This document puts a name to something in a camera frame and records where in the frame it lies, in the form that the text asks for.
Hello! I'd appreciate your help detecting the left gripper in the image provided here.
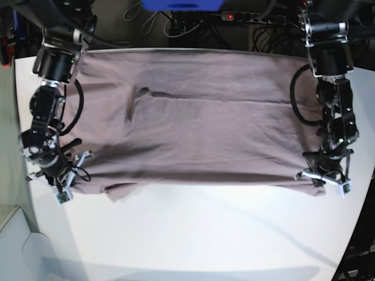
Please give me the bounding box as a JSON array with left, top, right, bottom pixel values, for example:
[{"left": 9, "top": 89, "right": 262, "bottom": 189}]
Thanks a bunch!
[{"left": 295, "top": 147, "right": 353, "bottom": 192}]

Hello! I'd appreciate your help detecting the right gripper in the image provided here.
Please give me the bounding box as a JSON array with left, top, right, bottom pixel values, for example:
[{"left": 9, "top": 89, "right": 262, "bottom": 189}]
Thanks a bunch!
[{"left": 18, "top": 133, "right": 94, "bottom": 200}]

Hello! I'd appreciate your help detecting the mauve t-shirt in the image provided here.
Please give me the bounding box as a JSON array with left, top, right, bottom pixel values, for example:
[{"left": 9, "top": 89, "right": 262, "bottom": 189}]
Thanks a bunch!
[{"left": 60, "top": 50, "right": 325, "bottom": 201}]

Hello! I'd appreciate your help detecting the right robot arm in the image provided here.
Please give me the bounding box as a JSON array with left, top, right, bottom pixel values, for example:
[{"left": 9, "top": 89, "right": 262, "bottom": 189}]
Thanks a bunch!
[{"left": 11, "top": 1, "right": 97, "bottom": 204}]

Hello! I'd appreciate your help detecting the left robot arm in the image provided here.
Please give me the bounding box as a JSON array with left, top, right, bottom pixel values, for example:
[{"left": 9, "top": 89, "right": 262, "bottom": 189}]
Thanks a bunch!
[{"left": 289, "top": 1, "right": 374, "bottom": 196}]

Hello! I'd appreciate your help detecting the red black clamp tool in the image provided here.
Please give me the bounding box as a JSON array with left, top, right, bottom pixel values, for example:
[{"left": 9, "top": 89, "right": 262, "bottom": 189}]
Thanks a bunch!
[{"left": 0, "top": 36, "right": 15, "bottom": 68}]

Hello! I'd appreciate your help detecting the blue box overhead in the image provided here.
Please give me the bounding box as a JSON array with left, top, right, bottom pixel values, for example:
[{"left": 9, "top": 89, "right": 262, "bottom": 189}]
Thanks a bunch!
[{"left": 142, "top": 0, "right": 224, "bottom": 11}]

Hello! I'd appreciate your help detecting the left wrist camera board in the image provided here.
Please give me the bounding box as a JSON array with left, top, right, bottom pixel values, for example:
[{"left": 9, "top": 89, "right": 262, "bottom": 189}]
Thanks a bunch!
[{"left": 337, "top": 181, "right": 352, "bottom": 197}]

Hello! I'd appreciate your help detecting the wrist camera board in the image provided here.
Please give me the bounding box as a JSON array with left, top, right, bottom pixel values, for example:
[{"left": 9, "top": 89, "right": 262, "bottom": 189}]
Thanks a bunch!
[
  {"left": 337, "top": 181, "right": 352, "bottom": 197},
  {"left": 54, "top": 191, "right": 71, "bottom": 205}
]

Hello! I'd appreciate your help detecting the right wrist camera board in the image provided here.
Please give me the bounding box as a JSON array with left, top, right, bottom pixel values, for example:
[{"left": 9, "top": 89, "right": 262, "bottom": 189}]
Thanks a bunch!
[{"left": 54, "top": 191, "right": 71, "bottom": 205}]

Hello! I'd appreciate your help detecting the power strip with red switch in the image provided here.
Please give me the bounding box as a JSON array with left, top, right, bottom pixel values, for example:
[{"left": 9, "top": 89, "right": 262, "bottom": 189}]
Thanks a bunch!
[{"left": 220, "top": 11, "right": 287, "bottom": 25}]

